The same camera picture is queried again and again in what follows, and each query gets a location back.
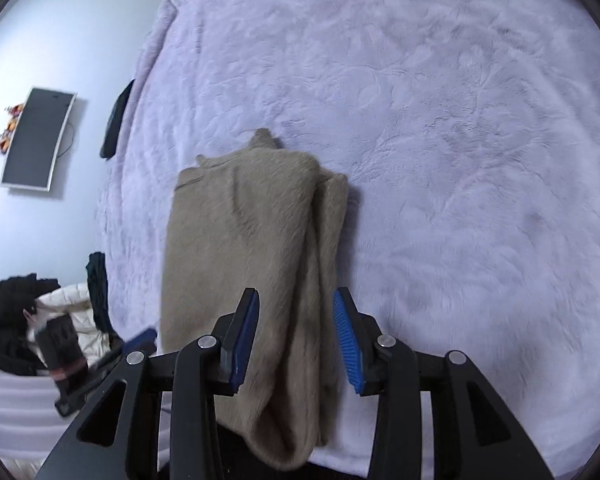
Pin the olive knit sweater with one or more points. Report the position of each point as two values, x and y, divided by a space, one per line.
250 235

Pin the black knit clothing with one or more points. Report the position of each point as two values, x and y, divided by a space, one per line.
5 315

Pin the white puffer jacket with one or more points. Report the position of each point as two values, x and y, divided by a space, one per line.
82 310

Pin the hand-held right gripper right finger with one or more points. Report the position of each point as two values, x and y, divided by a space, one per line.
347 345

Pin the orange wall decoration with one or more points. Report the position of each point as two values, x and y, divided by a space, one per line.
9 127

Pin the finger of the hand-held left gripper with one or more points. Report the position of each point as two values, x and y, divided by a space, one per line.
140 338

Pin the lavender plush blanket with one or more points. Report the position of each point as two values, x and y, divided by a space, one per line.
430 160

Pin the wall-mounted dark screen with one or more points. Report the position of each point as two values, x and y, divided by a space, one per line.
37 137

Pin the black hanging cloth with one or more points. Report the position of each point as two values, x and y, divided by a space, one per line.
97 285

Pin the dark cloth with pink band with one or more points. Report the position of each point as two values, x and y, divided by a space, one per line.
62 347

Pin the flat black object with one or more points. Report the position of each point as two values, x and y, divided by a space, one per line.
116 120

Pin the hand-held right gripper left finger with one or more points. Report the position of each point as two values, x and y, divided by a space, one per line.
240 340

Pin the white ribbed cover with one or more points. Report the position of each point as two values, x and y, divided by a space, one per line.
15 410

